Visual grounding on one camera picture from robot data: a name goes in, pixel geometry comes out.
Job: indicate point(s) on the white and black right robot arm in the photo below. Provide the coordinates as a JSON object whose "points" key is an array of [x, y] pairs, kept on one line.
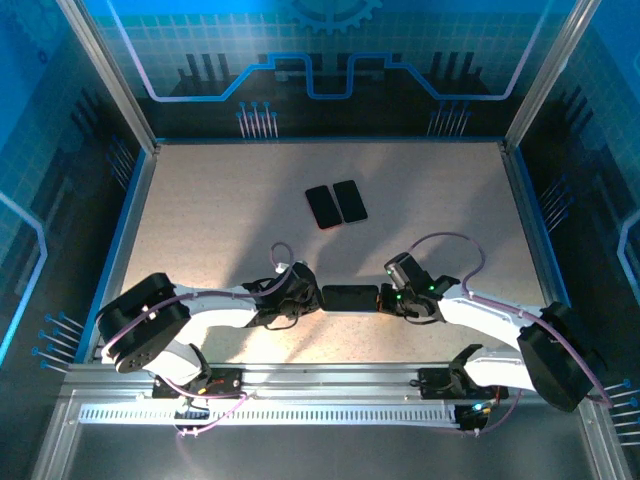
{"points": [[480, 315]]}

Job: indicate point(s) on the aluminium cross beam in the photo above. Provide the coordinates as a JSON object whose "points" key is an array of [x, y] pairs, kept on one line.
{"points": [[325, 380]]}

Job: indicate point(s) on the aluminium side rail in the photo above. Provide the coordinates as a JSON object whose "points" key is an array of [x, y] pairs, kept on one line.
{"points": [[132, 210], [526, 210]]}

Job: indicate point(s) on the aluminium frame post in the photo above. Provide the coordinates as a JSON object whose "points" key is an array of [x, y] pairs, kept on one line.
{"points": [[112, 80], [543, 85]]}

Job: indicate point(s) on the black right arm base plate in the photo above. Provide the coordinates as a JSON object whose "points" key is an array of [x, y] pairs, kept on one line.
{"points": [[432, 382]]}

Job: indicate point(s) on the black phone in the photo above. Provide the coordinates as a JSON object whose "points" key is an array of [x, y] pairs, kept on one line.
{"points": [[350, 200], [324, 206], [350, 297]]}

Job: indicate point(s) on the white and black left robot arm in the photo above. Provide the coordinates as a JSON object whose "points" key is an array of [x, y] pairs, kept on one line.
{"points": [[220, 310]]}

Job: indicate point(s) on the small circuit board with LED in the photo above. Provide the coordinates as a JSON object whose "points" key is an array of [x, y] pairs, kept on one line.
{"points": [[476, 410]]}

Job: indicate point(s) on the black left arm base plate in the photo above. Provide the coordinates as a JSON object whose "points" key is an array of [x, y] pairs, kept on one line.
{"points": [[225, 382]]}

